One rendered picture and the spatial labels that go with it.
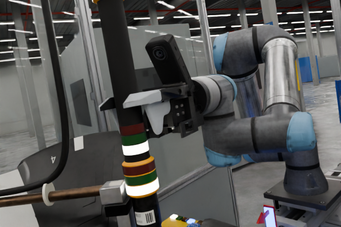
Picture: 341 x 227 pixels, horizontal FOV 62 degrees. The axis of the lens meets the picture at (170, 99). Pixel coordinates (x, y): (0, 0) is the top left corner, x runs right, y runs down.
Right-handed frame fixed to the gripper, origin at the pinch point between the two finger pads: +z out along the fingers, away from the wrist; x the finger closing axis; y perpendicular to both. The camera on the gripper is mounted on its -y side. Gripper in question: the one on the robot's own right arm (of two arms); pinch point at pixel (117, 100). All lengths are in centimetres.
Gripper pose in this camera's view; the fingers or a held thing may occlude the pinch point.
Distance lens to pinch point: 37.0
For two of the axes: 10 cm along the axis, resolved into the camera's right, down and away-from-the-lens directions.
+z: -5.3, 1.2, -8.4
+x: -8.4, 1.1, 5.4
